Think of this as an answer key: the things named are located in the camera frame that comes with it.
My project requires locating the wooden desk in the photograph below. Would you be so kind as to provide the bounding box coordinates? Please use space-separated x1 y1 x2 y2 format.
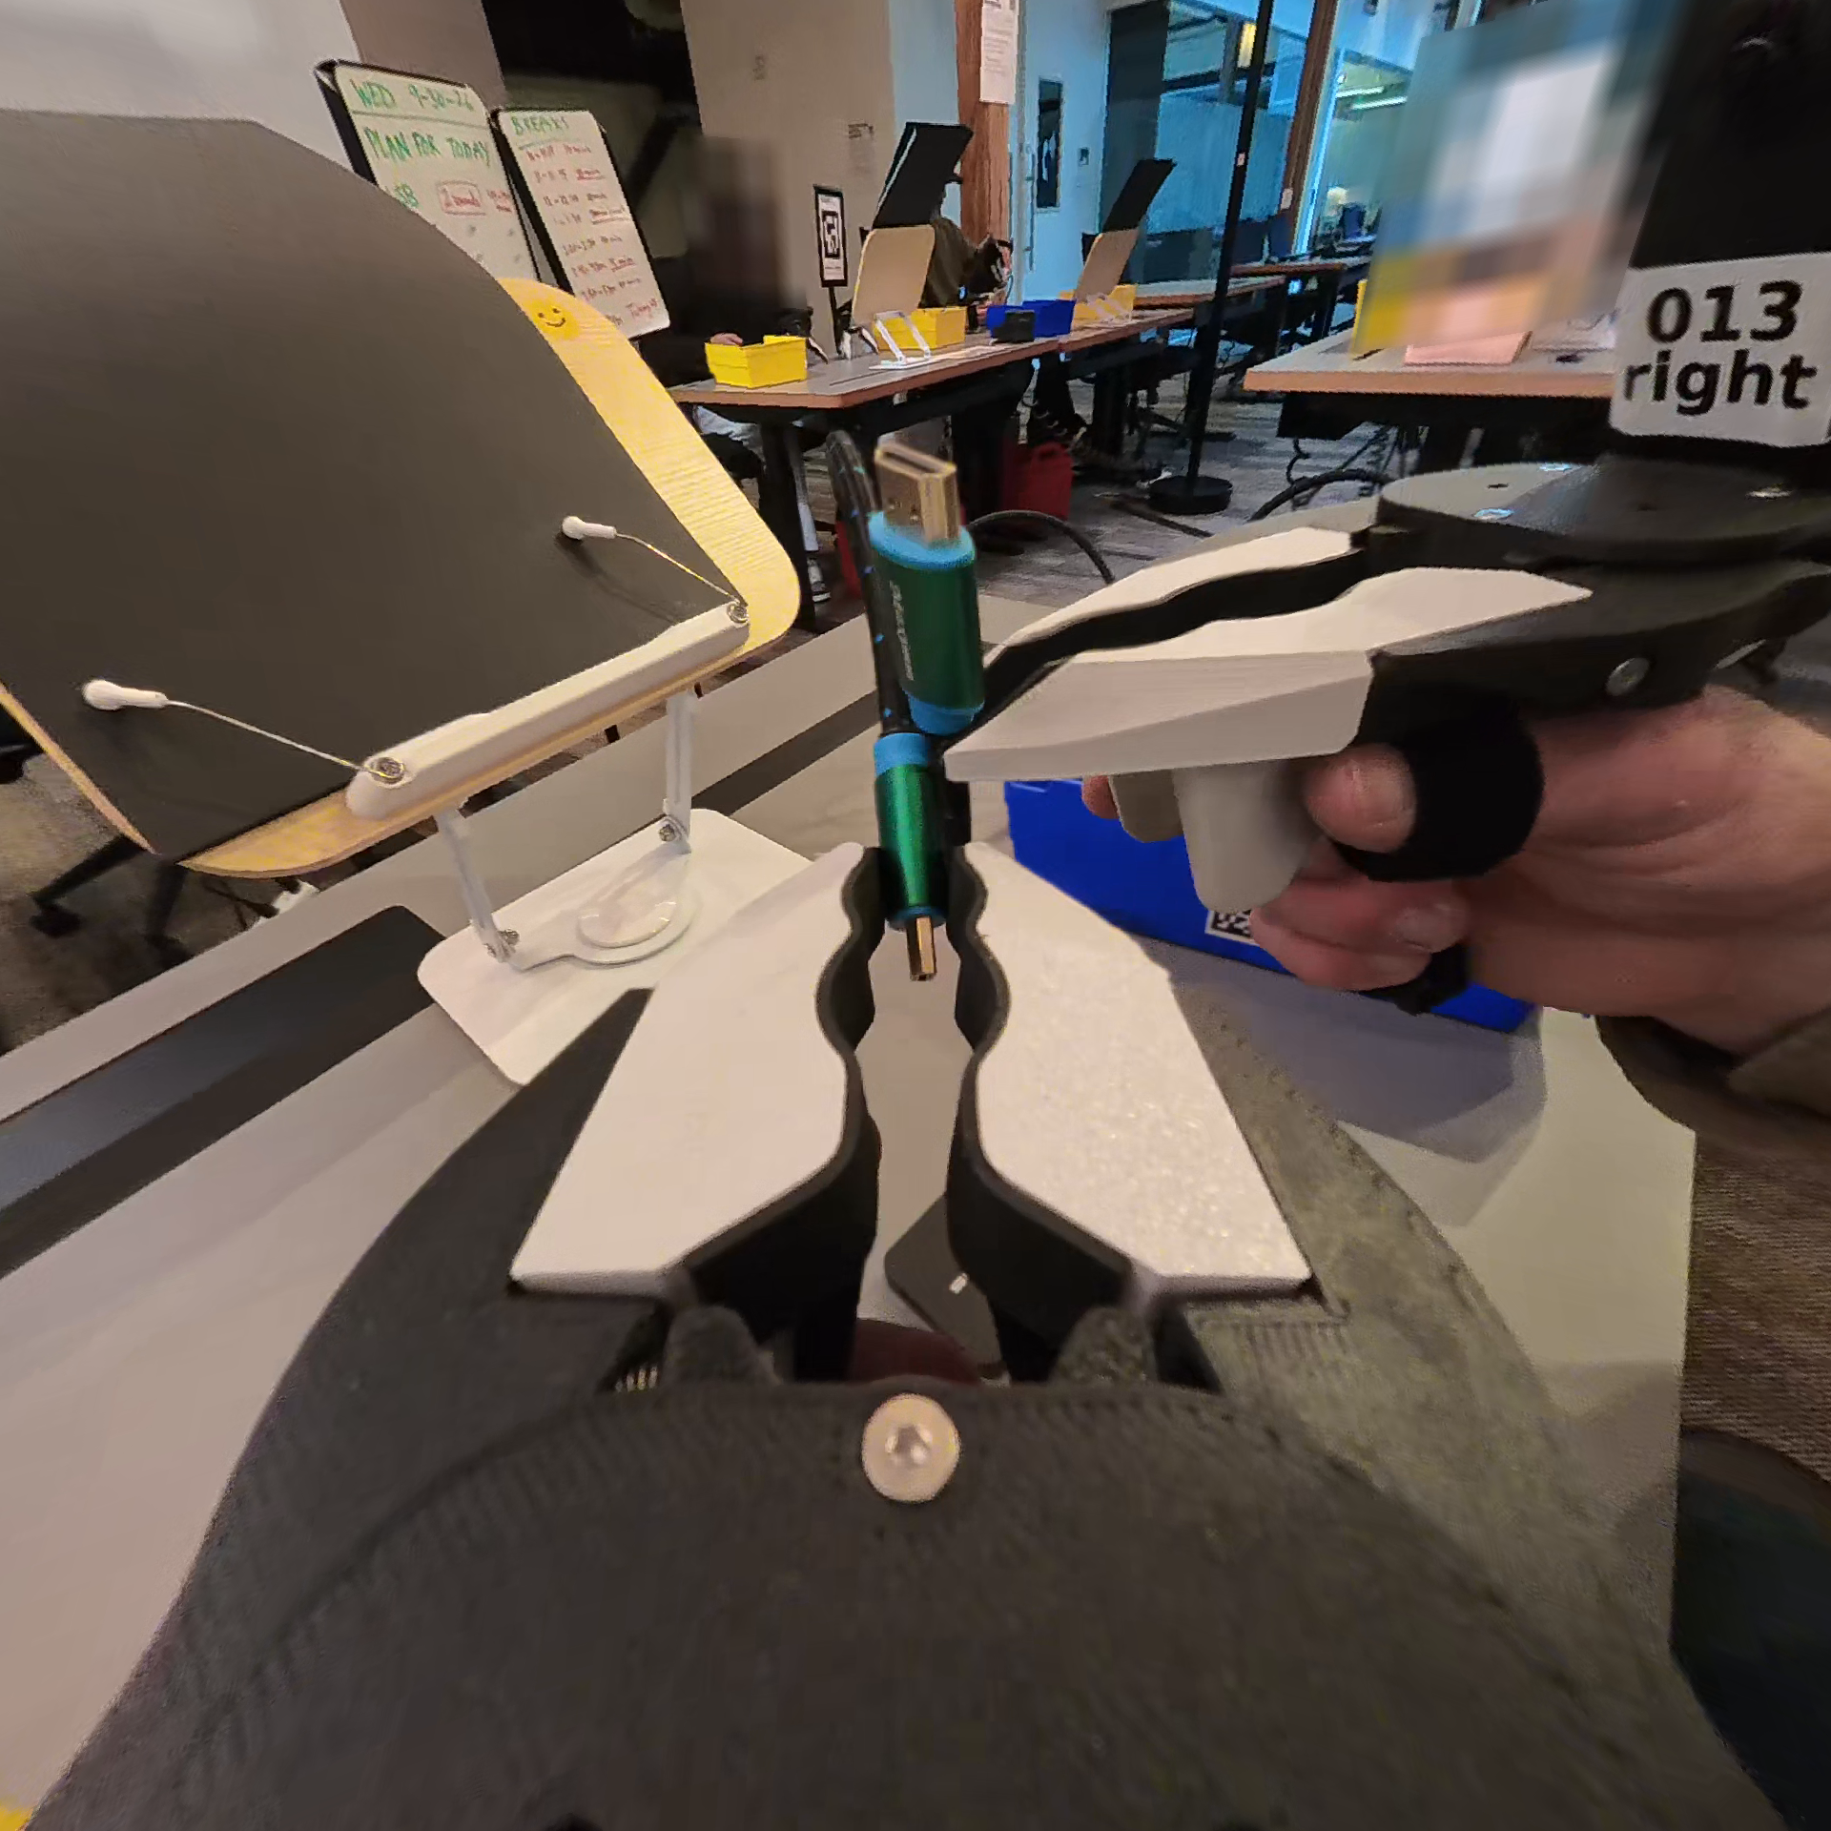
673 310 1192 620

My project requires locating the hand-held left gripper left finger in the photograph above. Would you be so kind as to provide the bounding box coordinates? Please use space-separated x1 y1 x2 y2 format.
512 852 885 1308

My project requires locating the blue plastic bin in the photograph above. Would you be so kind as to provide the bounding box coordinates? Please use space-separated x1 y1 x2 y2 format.
1004 777 1535 1035

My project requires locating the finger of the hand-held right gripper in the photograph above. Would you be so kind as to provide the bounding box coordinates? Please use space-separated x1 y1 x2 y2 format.
986 523 1380 692
943 565 1592 914

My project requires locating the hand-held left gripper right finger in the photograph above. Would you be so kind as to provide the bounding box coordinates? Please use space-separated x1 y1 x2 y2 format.
943 845 1316 1308

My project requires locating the person's right forearm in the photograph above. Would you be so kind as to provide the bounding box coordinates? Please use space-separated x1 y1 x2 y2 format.
1603 1016 1831 1487

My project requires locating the black floor lamp pole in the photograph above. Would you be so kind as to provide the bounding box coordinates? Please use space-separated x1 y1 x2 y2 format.
1146 0 1278 519

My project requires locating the person's right hand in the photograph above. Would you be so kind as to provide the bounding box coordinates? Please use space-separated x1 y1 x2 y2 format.
1085 687 1831 1054

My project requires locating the whiteboard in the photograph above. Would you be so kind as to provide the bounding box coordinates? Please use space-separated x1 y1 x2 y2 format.
314 59 543 290
493 110 675 341

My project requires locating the braided hdmi cable green plug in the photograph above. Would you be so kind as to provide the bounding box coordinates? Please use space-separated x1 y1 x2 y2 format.
855 429 994 990

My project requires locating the white laptop stand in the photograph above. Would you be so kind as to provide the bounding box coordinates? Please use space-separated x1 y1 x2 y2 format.
82 512 816 1087

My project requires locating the wooden board with black surface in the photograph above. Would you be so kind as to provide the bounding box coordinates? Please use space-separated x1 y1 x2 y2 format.
0 110 807 878

